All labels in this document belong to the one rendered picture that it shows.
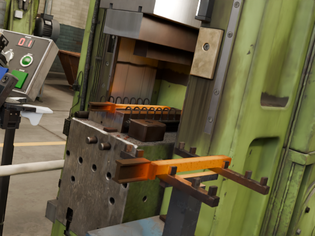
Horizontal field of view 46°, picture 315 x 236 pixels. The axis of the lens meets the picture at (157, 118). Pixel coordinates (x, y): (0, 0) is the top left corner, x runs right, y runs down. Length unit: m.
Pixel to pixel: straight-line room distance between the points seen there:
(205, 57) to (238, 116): 0.24
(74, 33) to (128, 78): 9.00
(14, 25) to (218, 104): 5.27
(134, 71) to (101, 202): 0.65
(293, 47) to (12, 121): 1.09
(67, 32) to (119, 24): 9.16
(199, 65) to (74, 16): 9.44
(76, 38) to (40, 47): 9.01
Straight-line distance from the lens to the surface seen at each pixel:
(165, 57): 1.57
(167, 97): 1.88
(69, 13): 10.60
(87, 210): 1.51
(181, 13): 1.47
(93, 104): 1.38
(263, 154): 1.65
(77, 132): 1.52
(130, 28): 1.42
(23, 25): 6.38
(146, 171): 0.84
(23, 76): 1.70
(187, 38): 1.60
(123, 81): 1.73
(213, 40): 1.33
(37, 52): 1.75
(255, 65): 1.27
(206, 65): 1.33
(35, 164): 1.79
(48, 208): 2.00
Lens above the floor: 1.24
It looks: 10 degrees down
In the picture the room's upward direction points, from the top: 12 degrees clockwise
